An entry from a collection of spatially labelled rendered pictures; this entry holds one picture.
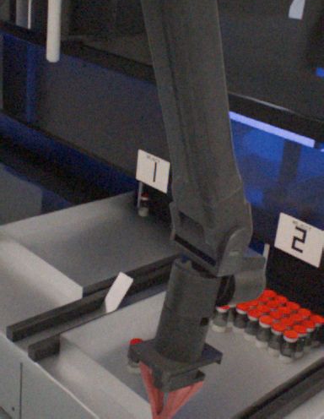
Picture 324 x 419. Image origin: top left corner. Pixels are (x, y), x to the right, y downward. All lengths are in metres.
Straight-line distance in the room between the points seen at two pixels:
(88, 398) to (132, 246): 0.44
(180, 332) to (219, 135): 0.23
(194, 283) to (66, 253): 0.54
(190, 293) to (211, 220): 0.10
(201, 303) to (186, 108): 0.24
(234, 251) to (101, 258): 0.54
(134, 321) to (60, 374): 0.17
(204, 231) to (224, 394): 0.31
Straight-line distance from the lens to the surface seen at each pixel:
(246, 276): 0.78
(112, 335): 1.01
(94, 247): 1.25
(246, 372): 0.97
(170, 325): 0.75
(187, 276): 0.72
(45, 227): 1.31
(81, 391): 0.91
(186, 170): 0.64
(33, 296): 1.10
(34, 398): 1.90
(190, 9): 0.56
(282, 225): 1.07
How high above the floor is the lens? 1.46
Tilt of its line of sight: 23 degrees down
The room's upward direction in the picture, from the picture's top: 6 degrees clockwise
